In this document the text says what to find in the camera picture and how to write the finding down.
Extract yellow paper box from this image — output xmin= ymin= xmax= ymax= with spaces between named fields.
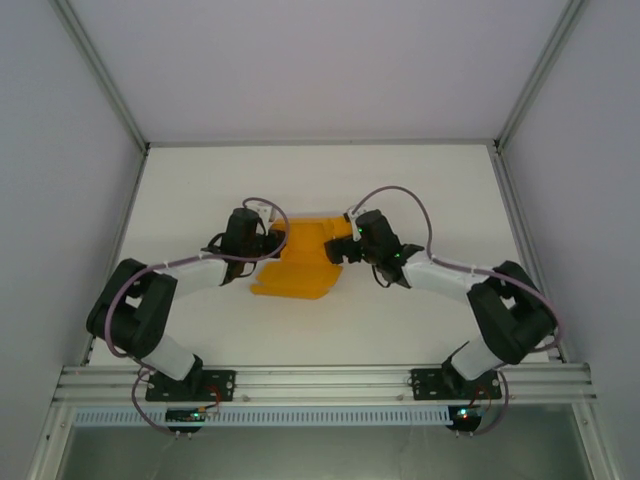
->
xmin=249 ymin=214 xmax=361 ymax=301

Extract small circuit board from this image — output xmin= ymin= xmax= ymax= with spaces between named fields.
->
xmin=447 ymin=404 xmax=489 ymax=431
xmin=164 ymin=407 xmax=221 ymax=434

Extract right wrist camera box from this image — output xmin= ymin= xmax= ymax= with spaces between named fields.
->
xmin=342 ymin=210 xmax=362 ymax=242

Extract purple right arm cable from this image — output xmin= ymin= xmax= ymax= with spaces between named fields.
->
xmin=347 ymin=185 xmax=560 ymax=354

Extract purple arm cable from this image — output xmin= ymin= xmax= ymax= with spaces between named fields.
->
xmin=107 ymin=197 xmax=291 ymax=374
xmin=347 ymin=185 xmax=560 ymax=354

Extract aluminium side rail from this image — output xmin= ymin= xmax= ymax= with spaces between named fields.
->
xmin=77 ymin=147 xmax=151 ymax=369
xmin=489 ymin=147 xmax=566 ymax=364

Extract long aluminium mounting rail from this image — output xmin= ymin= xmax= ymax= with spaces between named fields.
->
xmin=52 ymin=363 xmax=599 ymax=404

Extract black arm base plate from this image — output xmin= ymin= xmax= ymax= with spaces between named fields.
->
xmin=144 ymin=368 xmax=237 ymax=403
xmin=409 ymin=367 xmax=503 ymax=403

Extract thin red wire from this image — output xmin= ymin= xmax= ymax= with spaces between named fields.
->
xmin=472 ymin=385 xmax=494 ymax=416
xmin=198 ymin=384 xmax=225 ymax=415

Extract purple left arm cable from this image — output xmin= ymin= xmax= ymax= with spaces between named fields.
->
xmin=107 ymin=197 xmax=291 ymax=374

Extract slotted grey cable duct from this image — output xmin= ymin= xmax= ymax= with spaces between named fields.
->
xmin=73 ymin=405 xmax=451 ymax=427

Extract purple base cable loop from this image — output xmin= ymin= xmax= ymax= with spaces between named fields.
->
xmin=129 ymin=369 xmax=196 ymax=437
xmin=469 ymin=372 xmax=512 ymax=437

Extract aluminium frame post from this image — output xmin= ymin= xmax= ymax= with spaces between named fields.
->
xmin=48 ymin=0 xmax=151 ymax=154
xmin=492 ymin=0 xmax=594 ymax=154

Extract aluminium frame leg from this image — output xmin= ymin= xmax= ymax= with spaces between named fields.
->
xmin=24 ymin=403 xmax=76 ymax=480
xmin=573 ymin=403 xmax=622 ymax=480

